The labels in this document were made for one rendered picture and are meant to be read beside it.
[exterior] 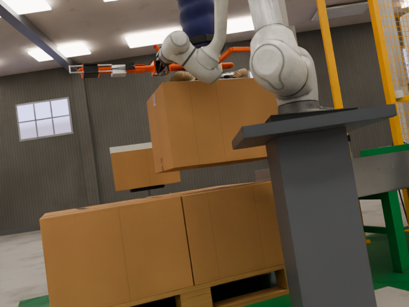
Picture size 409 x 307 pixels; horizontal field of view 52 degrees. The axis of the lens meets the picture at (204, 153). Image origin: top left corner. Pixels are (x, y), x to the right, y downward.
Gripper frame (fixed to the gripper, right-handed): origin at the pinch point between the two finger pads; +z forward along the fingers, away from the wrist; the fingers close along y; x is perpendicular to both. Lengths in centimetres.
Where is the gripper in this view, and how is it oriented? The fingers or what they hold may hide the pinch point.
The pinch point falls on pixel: (157, 67)
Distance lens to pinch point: 218.5
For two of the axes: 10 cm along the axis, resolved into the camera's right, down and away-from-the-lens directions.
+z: -3.4, 1.1, 9.4
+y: 1.5, 9.9, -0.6
